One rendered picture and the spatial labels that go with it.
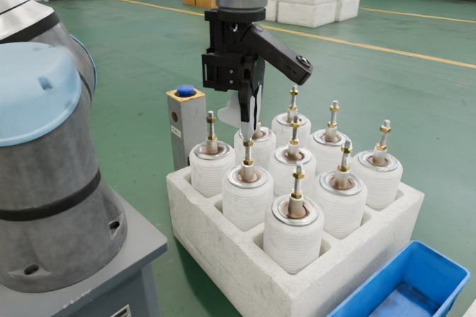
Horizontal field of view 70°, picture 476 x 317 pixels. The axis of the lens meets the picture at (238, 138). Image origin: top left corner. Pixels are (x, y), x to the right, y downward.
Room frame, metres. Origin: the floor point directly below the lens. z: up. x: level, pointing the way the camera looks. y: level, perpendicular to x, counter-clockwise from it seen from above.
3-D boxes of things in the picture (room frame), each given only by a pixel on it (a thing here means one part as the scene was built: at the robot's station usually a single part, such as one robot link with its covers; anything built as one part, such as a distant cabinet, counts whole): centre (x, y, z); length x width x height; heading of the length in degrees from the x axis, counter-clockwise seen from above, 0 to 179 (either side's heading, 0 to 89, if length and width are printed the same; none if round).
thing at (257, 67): (0.52, 0.00, 0.48); 0.09 x 0.08 x 0.12; 71
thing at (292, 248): (0.42, -0.09, 0.16); 0.10 x 0.10 x 0.18
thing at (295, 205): (0.42, -0.09, 0.26); 0.02 x 0.02 x 0.03
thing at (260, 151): (0.68, -0.04, 0.16); 0.10 x 0.10 x 0.18
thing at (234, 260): (0.59, -0.11, 0.09); 0.39 x 0.39 x 0.18; 38
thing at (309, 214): (0.42, -0.09, 0.25); 0.08 x 0.08 x 0.01
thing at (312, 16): (3.39, -0.65, 0.09); 0.39 x 0.39 x 0.18; 48
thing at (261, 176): (0.52, -0.02, 0.25); 0.08 x 0.08 x 0.01
